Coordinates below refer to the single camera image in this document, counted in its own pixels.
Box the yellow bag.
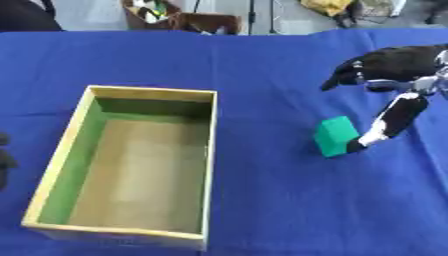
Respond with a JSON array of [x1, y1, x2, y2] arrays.
[[299, 0, 359, 18]]

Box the person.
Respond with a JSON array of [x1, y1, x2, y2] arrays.
[[0, 0, 65, 33]]

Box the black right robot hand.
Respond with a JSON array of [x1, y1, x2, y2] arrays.
[[318, 44, 448, 155]]

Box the green rectangular block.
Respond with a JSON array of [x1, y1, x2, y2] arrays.
[[313, 115, 363, 158]]

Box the tan cardboard box green inside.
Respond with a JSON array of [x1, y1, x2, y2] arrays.
[[21, 85, 219, 252]]

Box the black tripod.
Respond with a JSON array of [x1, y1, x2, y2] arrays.
[[246, 0, 280, 36]]

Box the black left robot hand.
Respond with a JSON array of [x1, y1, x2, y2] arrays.
[[0, 132, 20, 192]]

